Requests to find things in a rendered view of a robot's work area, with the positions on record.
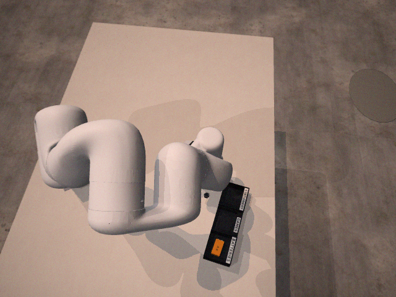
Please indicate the orange nine-volt battery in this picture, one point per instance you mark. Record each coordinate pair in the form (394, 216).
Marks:
(217, 247)

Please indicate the black three-compartment bin rack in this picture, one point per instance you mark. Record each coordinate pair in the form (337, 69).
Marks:
(227, 222)

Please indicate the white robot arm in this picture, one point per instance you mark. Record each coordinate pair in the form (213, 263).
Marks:
(112, 153)

